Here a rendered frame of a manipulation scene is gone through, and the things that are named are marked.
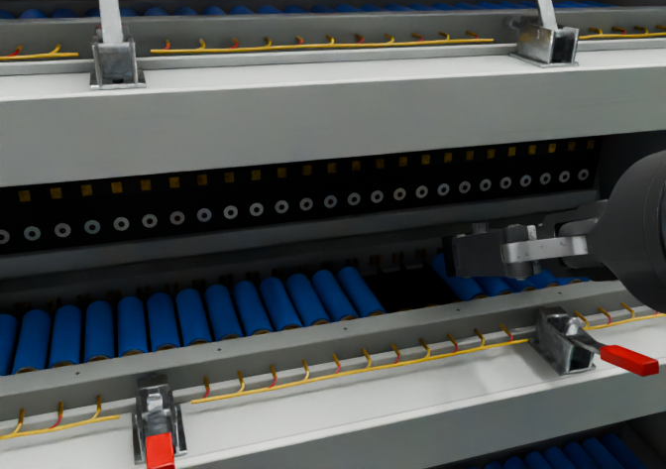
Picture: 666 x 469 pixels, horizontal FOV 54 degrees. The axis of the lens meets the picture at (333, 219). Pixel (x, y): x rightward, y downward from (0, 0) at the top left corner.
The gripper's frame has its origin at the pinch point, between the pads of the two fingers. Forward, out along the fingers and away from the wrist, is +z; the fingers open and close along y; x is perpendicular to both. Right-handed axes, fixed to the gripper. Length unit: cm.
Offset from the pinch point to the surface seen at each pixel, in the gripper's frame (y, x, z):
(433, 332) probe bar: -5.4, -4.9, -0.3
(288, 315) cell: -14.6, -2.6, 2.6
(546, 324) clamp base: 2.0, -5.3, -2.2
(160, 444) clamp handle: -23.5, -7.0, -8.6
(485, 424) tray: -4.1, -10.7, -3.4
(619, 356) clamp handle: 2.5, -6.9, -8.5
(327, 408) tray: -13.8, -8.0, -2.6
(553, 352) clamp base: 2.0, -7.1, -2.6
